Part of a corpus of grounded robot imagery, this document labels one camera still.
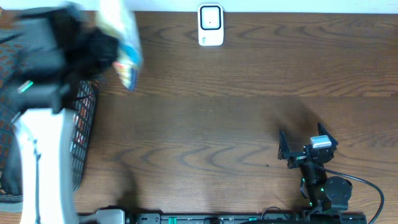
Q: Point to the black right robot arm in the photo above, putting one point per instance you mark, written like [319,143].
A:
[326,194]

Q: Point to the grey plastic basket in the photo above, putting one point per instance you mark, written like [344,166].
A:
[11,175]

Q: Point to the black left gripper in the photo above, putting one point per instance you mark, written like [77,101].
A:
[113,47]

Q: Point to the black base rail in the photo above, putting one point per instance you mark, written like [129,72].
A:
[119,216]

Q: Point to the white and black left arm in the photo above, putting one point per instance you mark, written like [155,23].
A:
[60,53]

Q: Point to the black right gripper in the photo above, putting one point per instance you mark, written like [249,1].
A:
[285,152]

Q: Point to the large yellow snack bag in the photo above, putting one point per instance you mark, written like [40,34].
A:
[114,18]

